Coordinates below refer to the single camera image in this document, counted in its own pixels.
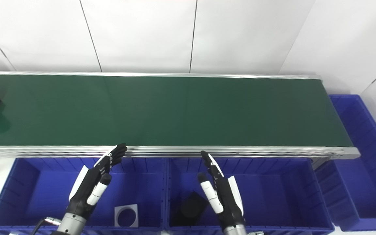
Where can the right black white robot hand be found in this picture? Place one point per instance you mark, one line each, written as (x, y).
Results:
(227, 199)

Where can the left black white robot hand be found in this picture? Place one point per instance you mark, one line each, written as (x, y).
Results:
(86, 189)

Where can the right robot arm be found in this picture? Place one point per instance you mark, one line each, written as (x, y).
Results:
(235, 230)

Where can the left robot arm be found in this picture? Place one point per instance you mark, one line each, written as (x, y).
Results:
(72, 225)

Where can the black block part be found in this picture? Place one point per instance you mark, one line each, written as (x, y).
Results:
(191, 209)

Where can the blue plastic bin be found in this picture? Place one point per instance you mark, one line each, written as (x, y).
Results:
(361, 182)
(38, 195)
(273, 195)

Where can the green conveyor belt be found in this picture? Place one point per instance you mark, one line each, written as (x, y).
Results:
(175, 111)
(240, 152)

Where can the aluminium conveyor leg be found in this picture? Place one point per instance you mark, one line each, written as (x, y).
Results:
(320, 162)

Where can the grey square plate with hole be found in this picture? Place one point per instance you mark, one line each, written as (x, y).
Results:
(118, 223)

